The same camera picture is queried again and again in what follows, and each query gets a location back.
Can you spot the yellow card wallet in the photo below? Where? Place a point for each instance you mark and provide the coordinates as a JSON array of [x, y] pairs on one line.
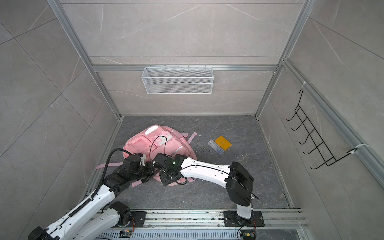
[[223, 143]]

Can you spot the white wire mesh basket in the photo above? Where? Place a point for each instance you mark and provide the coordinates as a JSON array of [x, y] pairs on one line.
[[178, 80]]

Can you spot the white cable tie lower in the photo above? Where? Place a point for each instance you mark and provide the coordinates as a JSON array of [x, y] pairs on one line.
[[357, 147]]

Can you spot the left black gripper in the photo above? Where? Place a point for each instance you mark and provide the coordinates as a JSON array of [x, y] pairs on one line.
[[152, 172]]

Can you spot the black wall hook rack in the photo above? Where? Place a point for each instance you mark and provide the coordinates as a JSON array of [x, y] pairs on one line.
[[314, 137]]

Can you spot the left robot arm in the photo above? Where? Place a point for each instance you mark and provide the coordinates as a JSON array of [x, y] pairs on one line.
[[109, 187]]

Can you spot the aluminium mounting rail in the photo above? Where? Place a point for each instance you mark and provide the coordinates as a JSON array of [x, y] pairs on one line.
[[212, 219]]

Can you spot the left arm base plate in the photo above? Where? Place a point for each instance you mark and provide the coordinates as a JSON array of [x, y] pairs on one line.
[[133, 219]]

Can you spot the clear plastic compass box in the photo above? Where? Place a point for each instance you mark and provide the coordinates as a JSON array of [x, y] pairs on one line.
[[215, 147]]

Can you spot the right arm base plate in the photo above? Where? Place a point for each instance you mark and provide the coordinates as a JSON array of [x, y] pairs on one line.
[[231, 219]]

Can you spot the pink school backpack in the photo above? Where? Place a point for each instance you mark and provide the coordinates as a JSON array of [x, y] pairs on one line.
[[156, 140]]

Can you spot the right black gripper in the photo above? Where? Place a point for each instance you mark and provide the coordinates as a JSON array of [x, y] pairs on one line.
[[164, 181]]

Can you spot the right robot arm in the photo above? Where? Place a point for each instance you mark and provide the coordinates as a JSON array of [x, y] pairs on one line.
[[234, 178]]

